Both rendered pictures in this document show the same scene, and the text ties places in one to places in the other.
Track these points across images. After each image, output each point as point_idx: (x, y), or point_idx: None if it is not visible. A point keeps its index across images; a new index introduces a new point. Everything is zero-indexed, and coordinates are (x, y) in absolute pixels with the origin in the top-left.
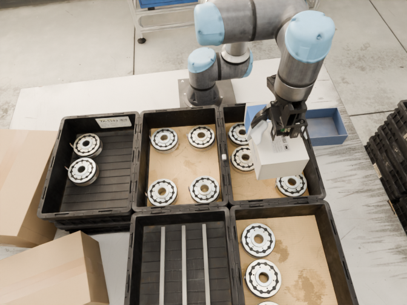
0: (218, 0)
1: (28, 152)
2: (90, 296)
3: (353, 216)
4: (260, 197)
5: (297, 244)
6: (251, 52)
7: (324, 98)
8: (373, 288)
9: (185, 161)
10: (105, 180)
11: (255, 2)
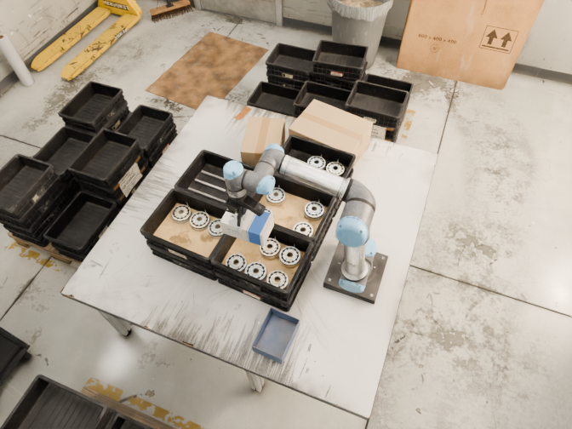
0: (277, 153)
1: (340, 138)
2: (243, 152)
3: (199, 312)
4: (241, 245)
5: (203, 248)
6: (351, 283)
7: (305, 374)
8: (159, 292)
9: (292, 218)
10: None
11: (264, 163)
